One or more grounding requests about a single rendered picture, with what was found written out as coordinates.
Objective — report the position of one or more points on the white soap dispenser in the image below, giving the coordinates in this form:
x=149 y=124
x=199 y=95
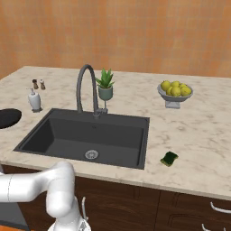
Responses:
x=34 y=100

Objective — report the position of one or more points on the brown drawer front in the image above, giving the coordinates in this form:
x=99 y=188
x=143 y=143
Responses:
x=192 y=212

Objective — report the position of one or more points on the dark pepper shaker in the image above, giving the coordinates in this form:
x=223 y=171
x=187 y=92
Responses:
x=35 y=84

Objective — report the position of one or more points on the dark grey sink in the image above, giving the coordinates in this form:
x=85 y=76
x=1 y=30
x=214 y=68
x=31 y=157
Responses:
x=90 y=136

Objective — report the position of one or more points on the grey dishwasher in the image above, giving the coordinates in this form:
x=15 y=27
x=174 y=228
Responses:
x=10 y=215

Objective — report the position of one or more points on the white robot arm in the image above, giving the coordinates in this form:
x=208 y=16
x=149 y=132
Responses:
x=57 y=189

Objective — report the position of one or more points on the dark grey tap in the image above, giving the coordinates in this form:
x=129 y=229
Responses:
x=87 y=90

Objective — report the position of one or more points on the brown cupboard door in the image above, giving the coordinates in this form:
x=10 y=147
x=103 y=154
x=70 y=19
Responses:
x=117 y=207

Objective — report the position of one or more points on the grey bowl of lemons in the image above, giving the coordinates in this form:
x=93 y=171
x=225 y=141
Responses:
x=175 y=94

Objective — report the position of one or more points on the potted green plant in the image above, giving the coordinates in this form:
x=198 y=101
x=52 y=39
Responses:
x=105 y=85

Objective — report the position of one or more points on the green and yellow sponge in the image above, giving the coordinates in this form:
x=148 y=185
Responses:
x=169 y=158

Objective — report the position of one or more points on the black pan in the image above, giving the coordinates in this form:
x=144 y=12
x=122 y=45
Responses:
x=7 y=118

